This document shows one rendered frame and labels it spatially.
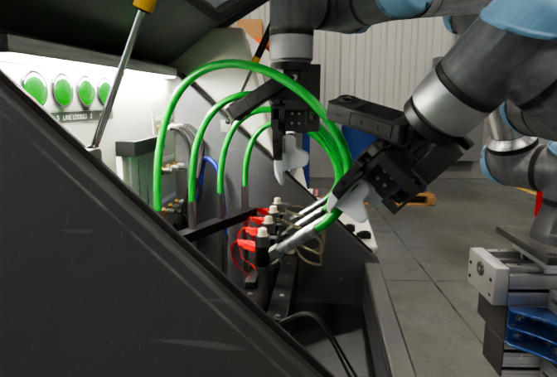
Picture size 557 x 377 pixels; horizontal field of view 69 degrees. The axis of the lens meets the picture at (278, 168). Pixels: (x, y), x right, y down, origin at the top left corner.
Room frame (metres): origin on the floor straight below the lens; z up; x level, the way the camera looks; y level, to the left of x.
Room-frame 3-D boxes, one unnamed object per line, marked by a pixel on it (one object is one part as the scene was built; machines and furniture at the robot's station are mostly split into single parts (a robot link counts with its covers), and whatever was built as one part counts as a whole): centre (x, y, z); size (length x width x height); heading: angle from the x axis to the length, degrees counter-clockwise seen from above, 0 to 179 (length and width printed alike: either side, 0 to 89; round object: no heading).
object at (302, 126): (0.72, -0.03, 1.37); 0.09 x 0.08 x 0.12; 83
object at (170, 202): (0.99, 0.26, 1.20); 0.13 x 0.03 x 0.31; 174
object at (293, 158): (0.70, -0.02, 1.26); 0.06 x 0.03 x 0.09; 83
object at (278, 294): (0.84, 0.02, 0.91); 0.34 x 0.10 x 0.15; 174
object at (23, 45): (0.76, 0.29, 1.43); 0.54 x 0.03 x 0.02; 174
